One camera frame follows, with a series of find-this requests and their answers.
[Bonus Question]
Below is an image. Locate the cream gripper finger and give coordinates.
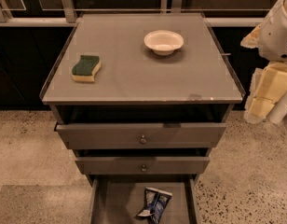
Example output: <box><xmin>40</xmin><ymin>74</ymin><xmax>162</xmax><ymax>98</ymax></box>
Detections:
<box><xmin>244</xmin><ymin>62</ymin><xmax>287</xmax><ymax>124</ymax></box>
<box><xmin>240</xmin><ymin>25</ymin><xmax>261</xmax><ymax>49</ymax></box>

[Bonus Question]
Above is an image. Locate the blue chip bag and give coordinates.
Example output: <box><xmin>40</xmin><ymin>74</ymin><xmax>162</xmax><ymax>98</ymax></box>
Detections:
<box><xmin>137</xmin><ymin>188</ymin><xmax>172</xmax><ymax>224</ymax></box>

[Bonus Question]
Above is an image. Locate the grey drawer cabinet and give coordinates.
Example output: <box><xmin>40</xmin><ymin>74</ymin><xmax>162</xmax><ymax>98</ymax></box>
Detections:
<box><xmin>39</xmin><ymin>12</ymin><xmax>246</xmax><ymax>224</ymax></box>

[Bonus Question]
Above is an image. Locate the grey middle drawer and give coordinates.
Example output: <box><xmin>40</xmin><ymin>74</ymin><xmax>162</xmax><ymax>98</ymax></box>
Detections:
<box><xmin>75</xmin><ymin>157</ymin><xmax>210</xmax><ymax>175</ymax></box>

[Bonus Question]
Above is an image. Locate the grey drawer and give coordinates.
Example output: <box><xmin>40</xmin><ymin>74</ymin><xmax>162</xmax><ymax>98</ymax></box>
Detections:
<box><xmin>87</xmin><ymin>176</ymin><xmax>201</xmax><ymax>224</ymax></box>
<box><xmin>56</xmin><ymin>123</ymin><xmax>226</xmax><ymax>149</ymax></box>
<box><xmin>75</xmin><ymin>157</ymin><xmax>210</xmax><ymax>175</ymax></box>

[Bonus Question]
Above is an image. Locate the grey top drawer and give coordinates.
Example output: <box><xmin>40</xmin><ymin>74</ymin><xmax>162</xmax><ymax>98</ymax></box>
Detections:
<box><xmin>56</xmin><ymin>123</ymin><xmax>226</xmax><ymax>149</ymax></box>

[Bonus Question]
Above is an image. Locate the grey bottom drawer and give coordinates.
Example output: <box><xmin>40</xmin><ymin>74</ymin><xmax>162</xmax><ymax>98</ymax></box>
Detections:
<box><xmin>87</xmin><ymin>176</ymin><xmax>201</xmax><ymax>224</ymax></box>

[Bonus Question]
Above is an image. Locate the green and yellow sponge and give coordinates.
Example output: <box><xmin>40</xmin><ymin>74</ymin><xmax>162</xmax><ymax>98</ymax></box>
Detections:
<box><xmin>72</xmin><ymin>55</ymin><xmax>102</xmax><ymax>82</ymax></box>

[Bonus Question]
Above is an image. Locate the white pipe post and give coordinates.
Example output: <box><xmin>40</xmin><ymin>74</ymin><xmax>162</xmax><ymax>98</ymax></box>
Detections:
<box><xmin>267</xmin><ymin>92</ymin><xmax>287</xmax><ymax>124</ymax></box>

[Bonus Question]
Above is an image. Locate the metal railing frame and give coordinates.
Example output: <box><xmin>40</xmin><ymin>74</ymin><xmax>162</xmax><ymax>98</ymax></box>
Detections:
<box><xmin>0</xmin><ymin>0</ymin><xmax>277</xmax><ymax>23</ymax></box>

